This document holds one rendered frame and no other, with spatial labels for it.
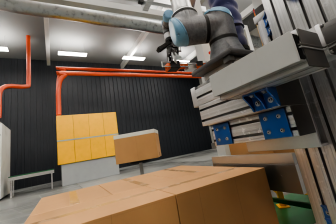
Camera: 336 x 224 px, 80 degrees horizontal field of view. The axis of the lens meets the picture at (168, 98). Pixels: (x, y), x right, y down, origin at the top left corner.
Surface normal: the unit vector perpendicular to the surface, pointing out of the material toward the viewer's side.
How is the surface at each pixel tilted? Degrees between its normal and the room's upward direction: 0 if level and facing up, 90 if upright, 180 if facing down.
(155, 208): 90
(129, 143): 90
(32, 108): 90
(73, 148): 90
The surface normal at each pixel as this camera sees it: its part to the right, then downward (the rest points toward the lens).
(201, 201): 0.43, -0.28
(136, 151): -0.08, -0.21
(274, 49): -0.87, 0.04
